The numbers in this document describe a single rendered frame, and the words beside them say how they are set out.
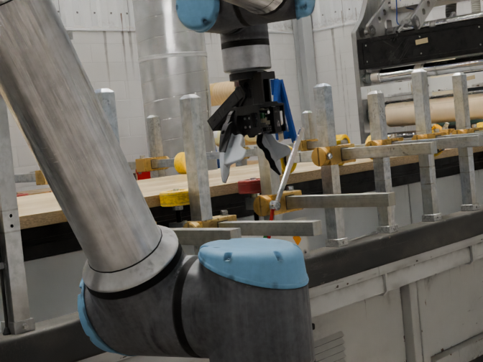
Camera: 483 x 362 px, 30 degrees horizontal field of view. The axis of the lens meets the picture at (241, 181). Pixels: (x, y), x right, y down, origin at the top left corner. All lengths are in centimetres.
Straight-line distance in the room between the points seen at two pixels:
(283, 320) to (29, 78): 46
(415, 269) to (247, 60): 131
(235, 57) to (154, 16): 457
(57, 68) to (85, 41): 968
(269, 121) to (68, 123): 58
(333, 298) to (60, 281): 78
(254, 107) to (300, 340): 53
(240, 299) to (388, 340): 191
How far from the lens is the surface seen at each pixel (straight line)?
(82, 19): 1088
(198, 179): 203
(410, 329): 317
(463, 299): 353
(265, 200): 219
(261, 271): 121
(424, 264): 284
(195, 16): 155
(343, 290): 249
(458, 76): 304
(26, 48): 113
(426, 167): 283
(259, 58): 165
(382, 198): 207
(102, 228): 124
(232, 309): 122
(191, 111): 202
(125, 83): 1110
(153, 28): 621
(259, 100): 165
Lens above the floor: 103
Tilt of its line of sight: 3 degrees down
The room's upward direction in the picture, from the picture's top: 6 degrees counter-clockwise
